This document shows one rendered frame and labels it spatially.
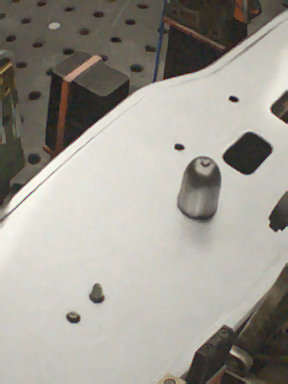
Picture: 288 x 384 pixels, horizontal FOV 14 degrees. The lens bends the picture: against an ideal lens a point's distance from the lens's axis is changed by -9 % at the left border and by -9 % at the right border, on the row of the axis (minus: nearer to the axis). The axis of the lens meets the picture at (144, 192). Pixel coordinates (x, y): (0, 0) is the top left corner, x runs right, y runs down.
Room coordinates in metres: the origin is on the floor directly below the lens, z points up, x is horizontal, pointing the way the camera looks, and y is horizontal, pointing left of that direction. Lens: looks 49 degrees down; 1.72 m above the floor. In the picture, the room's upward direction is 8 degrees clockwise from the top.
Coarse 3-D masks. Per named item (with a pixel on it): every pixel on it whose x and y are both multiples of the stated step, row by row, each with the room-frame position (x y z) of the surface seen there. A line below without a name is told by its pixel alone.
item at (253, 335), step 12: (276, 204) 0.45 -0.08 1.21; (276, 216) 0.44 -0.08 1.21; (276, 228) 0.44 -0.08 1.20; (276, 288) 0.43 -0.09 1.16; (264, 300) 0.43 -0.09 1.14; (276, 300) 0.42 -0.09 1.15; (264, 312) 0.43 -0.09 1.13; (276, 312) 0.42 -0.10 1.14; (252, 324) 0.43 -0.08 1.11; (264, 324) 0.43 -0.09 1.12; (276, 324) 0.42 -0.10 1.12; (240, 336) 0.43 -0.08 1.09; (252, 336) 0.43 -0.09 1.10; (264, 336) 0.42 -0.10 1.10; (240, 348) 0.43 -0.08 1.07; (252, 348) 0.43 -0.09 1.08
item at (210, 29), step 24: (168, 0) 0.96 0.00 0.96; (192, 0) 0.94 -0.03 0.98; (216, 0) 0.92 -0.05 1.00; (192, 24) 0.94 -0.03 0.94; (216, 24) 0.92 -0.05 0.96; (240, 24) 0.94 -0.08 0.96; (168, 48) 0.96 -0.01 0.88; (192, 48) 0.94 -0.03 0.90; (216, 48) 0.92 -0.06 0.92; (168, 72) 0.95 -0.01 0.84; (192, 72) 0.94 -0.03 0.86
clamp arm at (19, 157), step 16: (0, 64) 0.66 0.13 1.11; (0, 80) 0.65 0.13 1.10; (16, 80) 0.67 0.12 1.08; (0, 96) 0.64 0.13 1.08; (16, 96) 0.66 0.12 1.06; (0, 112) 0.65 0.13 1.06; (16, 112) 0.66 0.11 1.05; (0, 128) 0.64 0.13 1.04; (16, 128) 0.66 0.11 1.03; (0, 144) 0.64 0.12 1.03; (16, 144) 0.65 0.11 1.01; (0, 160) 0.63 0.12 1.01; (16, 160) 0.64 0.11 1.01; (0, 176) 0.63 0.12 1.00
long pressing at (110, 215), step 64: (256, 64) 0.82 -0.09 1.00; (128, 128) 0.70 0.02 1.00; (192, 128) 0.71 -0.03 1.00; (256, 128) 0.72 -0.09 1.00; (64, 192) 0.62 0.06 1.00; (128, 192) 0.63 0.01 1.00; (256, 192) 0.65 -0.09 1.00; (0, 256) 0.54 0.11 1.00; (64, 256) 0.56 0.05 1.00; (128, 256) 0.57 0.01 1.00; (192, 256) 0.57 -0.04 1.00; (256, 256) 0.58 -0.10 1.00; (0, 320) 0.48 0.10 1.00; (64, 320) 0.49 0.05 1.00; (128, 320) 0.50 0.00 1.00; (192, 320) 0.51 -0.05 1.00
